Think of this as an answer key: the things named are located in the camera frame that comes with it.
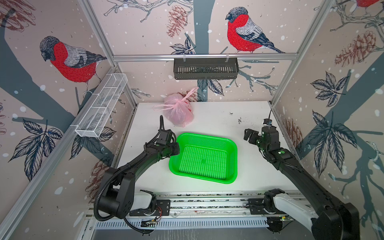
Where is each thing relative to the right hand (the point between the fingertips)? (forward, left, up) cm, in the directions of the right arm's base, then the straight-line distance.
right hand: (252, 129), depth 83 cm
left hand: (-6, +42, -10) cm, 43 cm away
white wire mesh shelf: (0, +83, +13) cm, 84 cm away
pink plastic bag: (+20, +45, -4) cm, 50 cm away
